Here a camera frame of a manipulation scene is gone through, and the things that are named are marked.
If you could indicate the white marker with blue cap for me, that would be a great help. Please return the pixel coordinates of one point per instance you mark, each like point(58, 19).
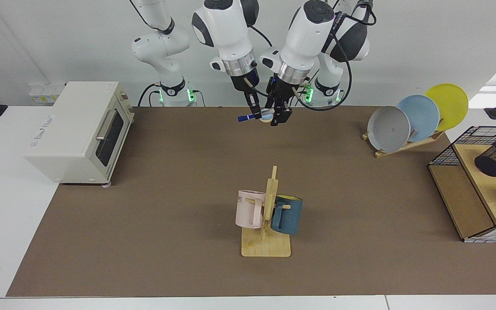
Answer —
point(243, 118)

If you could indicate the small blue round bell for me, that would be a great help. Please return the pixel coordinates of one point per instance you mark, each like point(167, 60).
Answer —
point(265, 121)

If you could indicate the pink cup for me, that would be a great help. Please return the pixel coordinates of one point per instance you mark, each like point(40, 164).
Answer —
point(246, 211)

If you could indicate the dark blue cup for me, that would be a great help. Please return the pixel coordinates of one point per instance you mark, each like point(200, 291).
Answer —
point(289, 215)

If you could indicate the grey plate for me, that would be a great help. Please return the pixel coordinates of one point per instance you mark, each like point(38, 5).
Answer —
point(388, 129)

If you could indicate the wooden plate rack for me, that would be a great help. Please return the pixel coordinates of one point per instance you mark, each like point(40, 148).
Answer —
point(403, 147)

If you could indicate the wooden cup stand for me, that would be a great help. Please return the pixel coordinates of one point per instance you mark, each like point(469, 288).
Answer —
point(265, 247)

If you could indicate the light blue plate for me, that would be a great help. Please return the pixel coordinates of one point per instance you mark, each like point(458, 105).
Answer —
point(424, 118)

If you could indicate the brown table cloth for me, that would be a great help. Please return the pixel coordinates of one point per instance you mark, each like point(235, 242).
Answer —
point(166, 241)

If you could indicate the yellow plate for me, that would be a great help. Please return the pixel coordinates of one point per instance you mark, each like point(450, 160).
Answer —
point(450, 105)

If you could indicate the pale toaster oven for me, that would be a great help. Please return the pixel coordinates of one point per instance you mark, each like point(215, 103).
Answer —
point(71, 129)

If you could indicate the white wall socket box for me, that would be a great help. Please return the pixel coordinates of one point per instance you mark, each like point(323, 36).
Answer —
point(45, 92)

